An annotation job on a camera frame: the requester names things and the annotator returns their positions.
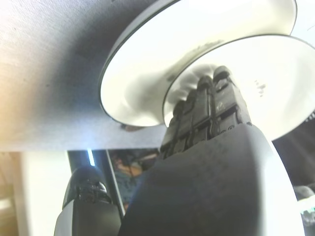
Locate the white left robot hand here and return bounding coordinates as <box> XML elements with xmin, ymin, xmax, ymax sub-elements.
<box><xmin>54</xmin><ymin>65</ymin><xmax>306</xmax><ymax>236</ymax></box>

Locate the brown round disc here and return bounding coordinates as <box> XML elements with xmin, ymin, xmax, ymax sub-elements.
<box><xmin>120</xmin><ymin>124</ymin><xmax>148</xmax><ymax>133</ymax></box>

